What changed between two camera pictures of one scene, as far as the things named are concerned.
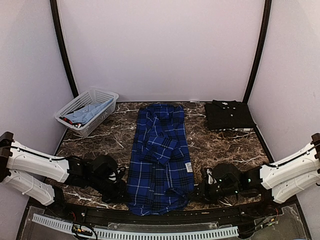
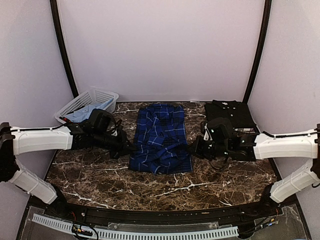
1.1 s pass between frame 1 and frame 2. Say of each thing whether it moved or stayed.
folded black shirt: stayed
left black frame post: stayed
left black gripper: moved
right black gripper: moved
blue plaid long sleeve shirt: moved
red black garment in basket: stayed
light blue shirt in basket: stayed
